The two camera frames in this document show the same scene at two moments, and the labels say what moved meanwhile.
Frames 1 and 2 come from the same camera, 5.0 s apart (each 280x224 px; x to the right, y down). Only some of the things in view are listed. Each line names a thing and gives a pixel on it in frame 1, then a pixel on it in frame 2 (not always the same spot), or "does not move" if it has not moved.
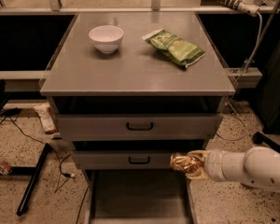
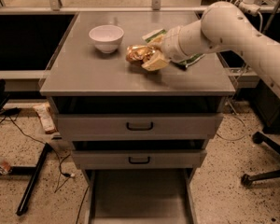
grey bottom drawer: (139, 196) does not move
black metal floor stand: (34, 171) does not move
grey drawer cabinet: (127, 113) does not move
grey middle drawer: (122, 160) does not move
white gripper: (215, 164) → (171, 46)
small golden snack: (189, 162) → (138, 53)
